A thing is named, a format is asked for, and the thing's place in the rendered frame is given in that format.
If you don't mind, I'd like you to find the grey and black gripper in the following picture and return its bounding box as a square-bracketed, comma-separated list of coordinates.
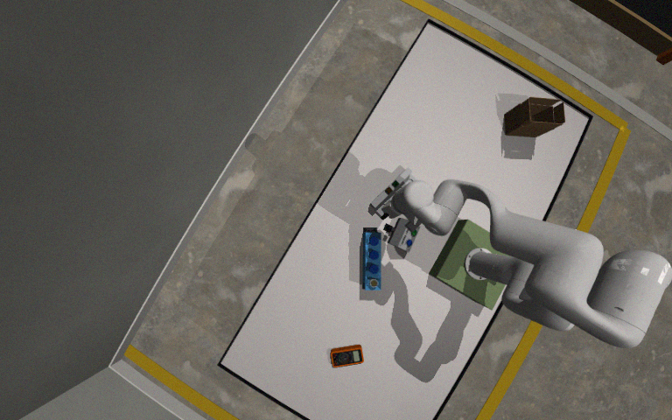
[381, 197, 402, 220]

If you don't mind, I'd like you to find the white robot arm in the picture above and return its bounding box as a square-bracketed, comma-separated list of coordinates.
[392, 179, 672, 348]

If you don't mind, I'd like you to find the orange digital multimeter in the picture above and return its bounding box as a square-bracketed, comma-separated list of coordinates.
[331, 345, 364, 368]

